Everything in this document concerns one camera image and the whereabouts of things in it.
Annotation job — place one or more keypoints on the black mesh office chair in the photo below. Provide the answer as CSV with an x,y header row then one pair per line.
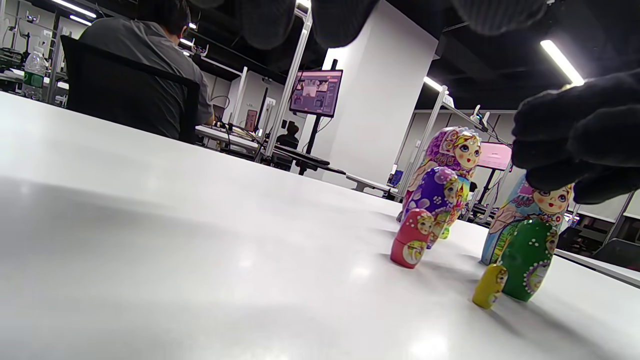
x,y
110,95

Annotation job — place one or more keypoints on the person's left hand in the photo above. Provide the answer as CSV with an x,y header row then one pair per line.
x,y
265,20

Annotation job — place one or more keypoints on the white background desk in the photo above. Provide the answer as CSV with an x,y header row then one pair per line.
x,y
225,135

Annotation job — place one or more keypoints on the tiny yellow Russian doll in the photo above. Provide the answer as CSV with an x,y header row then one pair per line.
x,y
487,287

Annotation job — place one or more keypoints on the clear water bottle green label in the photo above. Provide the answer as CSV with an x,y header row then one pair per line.
x,y
34,75

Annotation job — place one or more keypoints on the light blue Russian doll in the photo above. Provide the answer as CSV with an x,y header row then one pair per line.
x,y
505,215

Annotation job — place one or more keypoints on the dark monitor on stand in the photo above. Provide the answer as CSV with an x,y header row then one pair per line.
x,y
315,92

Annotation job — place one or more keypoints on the pink-screen monitor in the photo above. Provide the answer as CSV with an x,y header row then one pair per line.
x,y
495,156

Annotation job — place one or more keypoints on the person's right hand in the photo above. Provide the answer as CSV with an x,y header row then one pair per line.
x,y
575,135

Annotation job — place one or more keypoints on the red Russian doll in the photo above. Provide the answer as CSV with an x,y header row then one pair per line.
x,y
407,235

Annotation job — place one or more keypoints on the purple Russian doll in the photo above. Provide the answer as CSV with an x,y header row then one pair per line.
x,y
432,192

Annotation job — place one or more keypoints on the white frame post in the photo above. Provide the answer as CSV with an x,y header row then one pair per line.
x,y
290,85
425,140

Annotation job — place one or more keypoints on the ceiling light strip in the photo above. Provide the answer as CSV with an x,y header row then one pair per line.
x,y
433,83
562,62
75,7

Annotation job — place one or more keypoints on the largest pink-purple Russian doll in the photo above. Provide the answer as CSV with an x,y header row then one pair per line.
x,y
452,147

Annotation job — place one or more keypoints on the green Russian doll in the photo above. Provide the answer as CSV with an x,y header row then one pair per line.
x,y
522,255

